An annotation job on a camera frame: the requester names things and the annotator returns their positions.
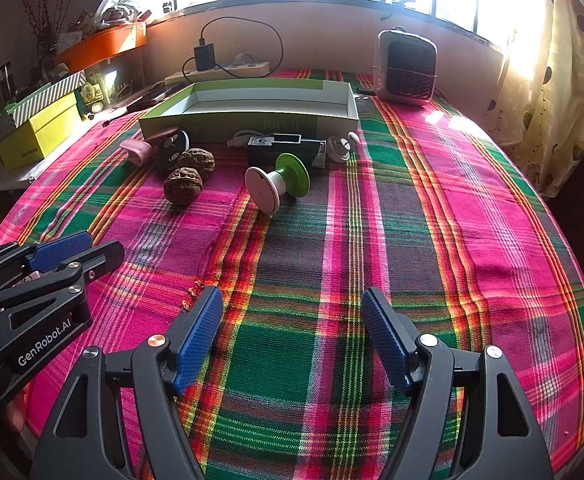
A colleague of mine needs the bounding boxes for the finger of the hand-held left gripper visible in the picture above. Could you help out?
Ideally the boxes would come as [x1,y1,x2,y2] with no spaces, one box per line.
[0,231,93,302]
[0,240,124,333]

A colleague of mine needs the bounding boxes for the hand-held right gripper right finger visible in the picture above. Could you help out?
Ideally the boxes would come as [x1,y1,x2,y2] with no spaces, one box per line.
[361,287,555,480]

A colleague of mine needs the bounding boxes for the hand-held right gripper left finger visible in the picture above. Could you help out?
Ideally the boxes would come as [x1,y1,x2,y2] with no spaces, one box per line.
[31,286,224,480]

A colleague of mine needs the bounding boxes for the brown walnut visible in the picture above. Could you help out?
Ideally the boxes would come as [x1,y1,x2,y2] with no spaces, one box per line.
[164,167,205,206]
[177,148,216,181]

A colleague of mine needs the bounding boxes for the pink plastic case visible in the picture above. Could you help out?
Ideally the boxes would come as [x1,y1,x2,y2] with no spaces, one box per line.
[120,126,180,166]

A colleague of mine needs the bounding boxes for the black oval remote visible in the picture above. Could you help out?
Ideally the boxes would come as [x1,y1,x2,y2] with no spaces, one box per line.
[154,130,191,171]

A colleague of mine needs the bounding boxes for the green and white spool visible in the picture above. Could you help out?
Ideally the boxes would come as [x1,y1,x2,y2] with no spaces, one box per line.
[245,152,311,217]

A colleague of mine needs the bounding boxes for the black rectangular device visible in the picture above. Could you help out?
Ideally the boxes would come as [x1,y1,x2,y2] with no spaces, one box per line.
[246,133,327,171]

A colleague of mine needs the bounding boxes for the white round knob hook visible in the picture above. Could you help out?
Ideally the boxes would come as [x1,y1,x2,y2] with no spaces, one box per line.
[326,131,361,163]

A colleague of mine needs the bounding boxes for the green and white cardboard box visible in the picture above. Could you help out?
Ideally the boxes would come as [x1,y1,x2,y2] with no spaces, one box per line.
[138,80,360,142]

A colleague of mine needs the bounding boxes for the person's left hand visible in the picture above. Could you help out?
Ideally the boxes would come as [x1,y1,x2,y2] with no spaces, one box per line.
[3,392,28,435]

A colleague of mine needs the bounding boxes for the yellow box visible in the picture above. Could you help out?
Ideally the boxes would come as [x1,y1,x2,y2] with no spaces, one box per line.
[0,91,82,166]

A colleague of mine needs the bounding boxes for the plaid blanket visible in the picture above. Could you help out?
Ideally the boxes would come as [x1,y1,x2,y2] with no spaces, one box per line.
[0,67,584,480]

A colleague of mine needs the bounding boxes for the teal box with label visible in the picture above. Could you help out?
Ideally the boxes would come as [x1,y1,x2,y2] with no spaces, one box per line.
[79,82,105,121]

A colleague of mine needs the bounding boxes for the striped box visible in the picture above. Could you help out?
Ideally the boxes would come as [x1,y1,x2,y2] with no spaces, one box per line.
[12,71,88,128]

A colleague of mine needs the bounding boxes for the black phone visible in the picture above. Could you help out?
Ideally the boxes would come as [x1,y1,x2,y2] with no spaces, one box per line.
[127,81,180,113]

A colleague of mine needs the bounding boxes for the orange box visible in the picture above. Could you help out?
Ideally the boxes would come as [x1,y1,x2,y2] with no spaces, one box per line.
[54,24,149,73]

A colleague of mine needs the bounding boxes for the black charger adapter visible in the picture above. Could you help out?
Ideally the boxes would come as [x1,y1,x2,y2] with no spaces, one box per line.
[194,45,216,72]

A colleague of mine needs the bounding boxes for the white power strip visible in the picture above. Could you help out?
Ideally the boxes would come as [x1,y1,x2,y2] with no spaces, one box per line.
[164,61,271,86]

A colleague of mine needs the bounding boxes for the dried branches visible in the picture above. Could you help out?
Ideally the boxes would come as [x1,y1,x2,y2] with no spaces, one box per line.
[19,0,68,56]

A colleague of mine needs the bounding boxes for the white plastic bag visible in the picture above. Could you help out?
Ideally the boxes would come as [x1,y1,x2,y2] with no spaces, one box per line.
[94,0,145,26]

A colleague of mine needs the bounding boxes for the grey portable air cooler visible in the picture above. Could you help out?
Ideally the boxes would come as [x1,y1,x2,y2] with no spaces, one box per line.
[373,26,438,107]

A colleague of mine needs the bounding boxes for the cream patterned curtain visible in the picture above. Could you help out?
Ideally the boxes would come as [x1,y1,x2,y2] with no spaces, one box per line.
[486,0,584,198]

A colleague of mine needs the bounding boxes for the white usb cable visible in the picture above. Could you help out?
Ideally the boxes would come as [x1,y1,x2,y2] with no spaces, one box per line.
[227,130,273,150]

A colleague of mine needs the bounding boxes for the black charging cable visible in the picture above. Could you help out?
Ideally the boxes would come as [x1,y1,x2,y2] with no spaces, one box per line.
[101,16,284,128]

